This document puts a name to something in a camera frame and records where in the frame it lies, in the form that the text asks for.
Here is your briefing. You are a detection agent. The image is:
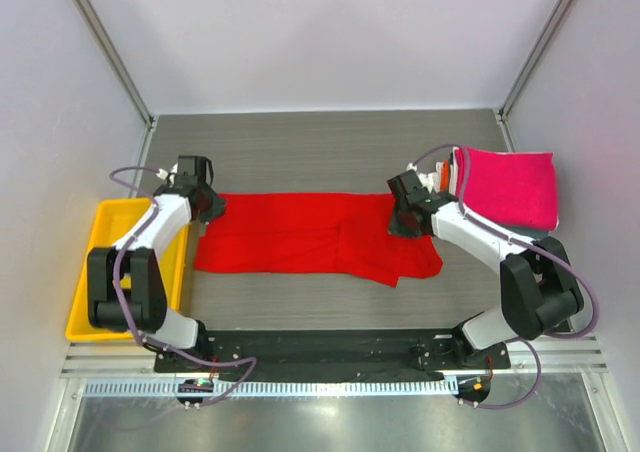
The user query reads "red t shirt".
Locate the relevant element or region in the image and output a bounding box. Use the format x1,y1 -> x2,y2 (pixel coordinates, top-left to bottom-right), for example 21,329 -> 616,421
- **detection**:
194,193 -> 443,287

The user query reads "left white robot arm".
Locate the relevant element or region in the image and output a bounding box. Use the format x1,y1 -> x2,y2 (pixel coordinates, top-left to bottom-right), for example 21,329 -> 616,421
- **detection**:
86,155 -> 226,372

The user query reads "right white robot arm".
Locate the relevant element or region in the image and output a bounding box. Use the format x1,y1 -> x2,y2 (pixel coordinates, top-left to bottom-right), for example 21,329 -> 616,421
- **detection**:
387,170 -> 584,368

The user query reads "folded white t shirt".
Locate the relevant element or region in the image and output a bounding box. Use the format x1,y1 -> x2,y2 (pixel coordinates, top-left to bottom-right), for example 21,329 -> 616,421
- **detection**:
418,147 -> 462,196

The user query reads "folded orange t shirt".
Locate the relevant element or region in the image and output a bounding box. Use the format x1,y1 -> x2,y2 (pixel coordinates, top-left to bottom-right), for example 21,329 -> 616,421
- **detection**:
437,160 -> 450,192

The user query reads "yellow plastic bin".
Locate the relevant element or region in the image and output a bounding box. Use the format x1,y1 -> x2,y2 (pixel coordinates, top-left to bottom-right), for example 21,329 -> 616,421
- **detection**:
65,198 -> 190,342

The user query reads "folded pink t shirt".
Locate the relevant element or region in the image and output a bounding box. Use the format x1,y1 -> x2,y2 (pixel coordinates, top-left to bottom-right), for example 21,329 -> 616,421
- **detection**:
451,147 -> 559,231

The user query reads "folded grey-blue t shirt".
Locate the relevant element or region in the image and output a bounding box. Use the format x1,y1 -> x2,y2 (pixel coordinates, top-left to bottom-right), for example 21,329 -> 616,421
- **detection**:
520,227 -> 550,241

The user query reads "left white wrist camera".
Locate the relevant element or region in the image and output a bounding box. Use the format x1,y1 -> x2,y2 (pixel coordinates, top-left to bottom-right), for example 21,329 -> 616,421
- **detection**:
155,163 -> 178,185

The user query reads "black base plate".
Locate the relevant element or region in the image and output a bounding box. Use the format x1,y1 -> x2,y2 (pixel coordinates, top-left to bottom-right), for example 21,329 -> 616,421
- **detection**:
154,327 -> 511,376

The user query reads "slotted white cable duct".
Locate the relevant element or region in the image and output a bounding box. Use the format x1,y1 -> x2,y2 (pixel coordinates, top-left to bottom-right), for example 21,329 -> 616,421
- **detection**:
83,376 -> 458,399

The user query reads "left aluminium frame post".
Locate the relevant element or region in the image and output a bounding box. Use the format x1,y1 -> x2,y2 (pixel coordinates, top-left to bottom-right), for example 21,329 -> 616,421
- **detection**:
72,0 -> 154,129

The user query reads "aluminium frame post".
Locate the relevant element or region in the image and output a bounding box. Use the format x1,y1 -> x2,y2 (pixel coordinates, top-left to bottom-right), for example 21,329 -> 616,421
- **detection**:
72,0 -> 154,129
497,0 -> 577,121

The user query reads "right aluminium frame post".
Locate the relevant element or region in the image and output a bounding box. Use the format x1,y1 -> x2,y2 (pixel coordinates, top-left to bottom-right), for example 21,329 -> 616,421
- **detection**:
497,0 -> 577,121

